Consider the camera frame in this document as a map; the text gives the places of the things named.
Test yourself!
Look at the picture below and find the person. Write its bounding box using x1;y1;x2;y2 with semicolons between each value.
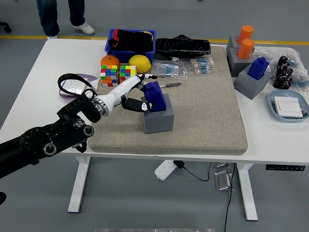
36;0;95;40

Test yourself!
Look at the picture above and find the multicoloured puzzle cube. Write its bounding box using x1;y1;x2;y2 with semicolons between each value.
119;65;138;86
100;64;119;87

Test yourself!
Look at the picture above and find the grey seal holder block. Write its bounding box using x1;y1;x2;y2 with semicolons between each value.
140;94;175;135
233;65;271;100
226;47;255;78
226;35;242;53

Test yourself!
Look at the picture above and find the white switch panel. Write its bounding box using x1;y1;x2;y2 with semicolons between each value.
274;96;304;118

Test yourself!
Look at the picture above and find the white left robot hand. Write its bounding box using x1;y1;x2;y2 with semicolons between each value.
102;73;158;114

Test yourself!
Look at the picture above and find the black cloth with red trim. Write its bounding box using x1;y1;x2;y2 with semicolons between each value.
108;29;155;53

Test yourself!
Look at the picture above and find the white power strip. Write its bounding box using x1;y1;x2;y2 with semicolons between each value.
154;159;176;181

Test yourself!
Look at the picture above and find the bag of blue resistors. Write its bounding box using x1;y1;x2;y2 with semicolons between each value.
149;59;188;81

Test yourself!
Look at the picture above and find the white switch plate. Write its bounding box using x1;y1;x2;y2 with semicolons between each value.
83;79;101;95

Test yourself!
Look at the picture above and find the orange cylinder seal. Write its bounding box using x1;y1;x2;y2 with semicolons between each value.
238;25;254;44
237;38;255;60

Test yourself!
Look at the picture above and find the yellow item in bin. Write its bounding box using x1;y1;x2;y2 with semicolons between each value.
141;30;155;42

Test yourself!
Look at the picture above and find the blue square seal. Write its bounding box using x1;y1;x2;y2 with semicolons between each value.
142;81;168;113
247;57;269;81

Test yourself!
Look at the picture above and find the black floor cable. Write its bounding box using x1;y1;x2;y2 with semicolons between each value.
224;163;236;232

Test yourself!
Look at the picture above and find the grey-brown mat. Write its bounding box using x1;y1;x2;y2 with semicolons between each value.
88;45;249;156

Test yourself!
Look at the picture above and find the white table leg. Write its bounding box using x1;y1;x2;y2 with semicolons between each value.
236;163;258;221
67;156;91;213

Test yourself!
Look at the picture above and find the clear bag of blue parts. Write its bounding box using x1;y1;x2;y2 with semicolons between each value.
289;54;309;92

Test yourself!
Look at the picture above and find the yellow lemon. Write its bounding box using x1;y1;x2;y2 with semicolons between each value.
128;55;152;74

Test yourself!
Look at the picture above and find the black table control panel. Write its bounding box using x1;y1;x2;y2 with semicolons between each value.
266;164;306;171

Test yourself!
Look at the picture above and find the orange fruit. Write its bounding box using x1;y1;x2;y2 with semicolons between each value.
100;55;121;71

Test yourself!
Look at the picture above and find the bag of brown resistors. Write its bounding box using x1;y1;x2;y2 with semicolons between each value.
187;58;218;75

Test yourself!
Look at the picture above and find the clear plastic bag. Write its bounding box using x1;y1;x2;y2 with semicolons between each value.
253;46;299;71

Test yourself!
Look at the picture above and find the black chair base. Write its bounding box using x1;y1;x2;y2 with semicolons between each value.
0;21;12;33

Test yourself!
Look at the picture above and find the purple tray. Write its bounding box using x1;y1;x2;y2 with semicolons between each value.
59;73;98;101

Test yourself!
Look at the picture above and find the blue plastic bin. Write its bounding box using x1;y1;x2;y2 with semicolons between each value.
104;29;157;65

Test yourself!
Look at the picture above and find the light blue tray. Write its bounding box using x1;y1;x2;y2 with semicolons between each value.
267;90;309;123

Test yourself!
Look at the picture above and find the black plug with cord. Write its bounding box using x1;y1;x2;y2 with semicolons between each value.
173;160;212;182

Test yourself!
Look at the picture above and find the slim metal hand tool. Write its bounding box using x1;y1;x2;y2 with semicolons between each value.
160;82;182;89

